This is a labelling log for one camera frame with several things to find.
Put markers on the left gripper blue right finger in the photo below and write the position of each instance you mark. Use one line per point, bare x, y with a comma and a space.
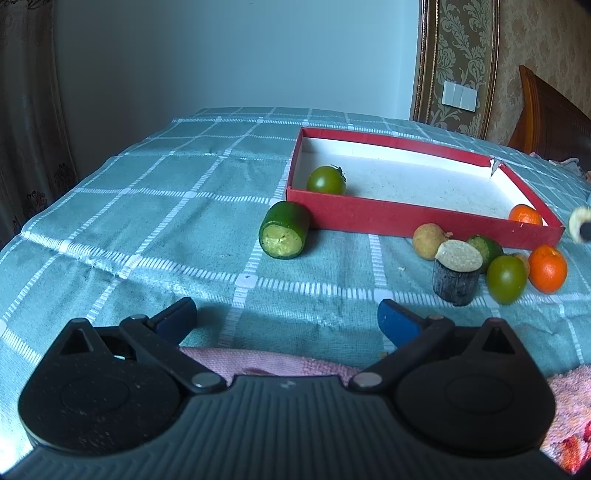
416, 339

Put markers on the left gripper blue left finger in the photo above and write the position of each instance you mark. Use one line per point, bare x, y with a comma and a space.
155, 341

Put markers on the brown longan fruit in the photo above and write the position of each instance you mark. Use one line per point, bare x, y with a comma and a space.
427, 239
524, 259

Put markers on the green tomato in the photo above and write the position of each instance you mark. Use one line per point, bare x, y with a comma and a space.
506, 279
328, 179

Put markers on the orange mandarin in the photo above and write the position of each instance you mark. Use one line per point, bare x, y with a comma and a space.
525, 214
548, 269

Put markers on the eggplant piece dark skin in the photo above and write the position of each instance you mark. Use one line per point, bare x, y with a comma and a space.
579, 225

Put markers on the small green cucumber piece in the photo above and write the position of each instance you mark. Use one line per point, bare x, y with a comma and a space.
488, 248

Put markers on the green plaid bed sheet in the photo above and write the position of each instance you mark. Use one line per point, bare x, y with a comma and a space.
177, 215

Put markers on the red shallow cardboard box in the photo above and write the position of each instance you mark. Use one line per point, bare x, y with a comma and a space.
395, 185

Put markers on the pink towel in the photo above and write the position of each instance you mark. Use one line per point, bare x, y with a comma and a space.
567, 442

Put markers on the patterned curtain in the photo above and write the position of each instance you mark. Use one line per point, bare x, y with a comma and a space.
37, 166

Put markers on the gold framed wallpaper panel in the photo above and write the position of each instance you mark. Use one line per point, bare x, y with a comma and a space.
458, 41

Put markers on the white wall switch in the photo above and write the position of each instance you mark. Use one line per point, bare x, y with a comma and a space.
459, 96

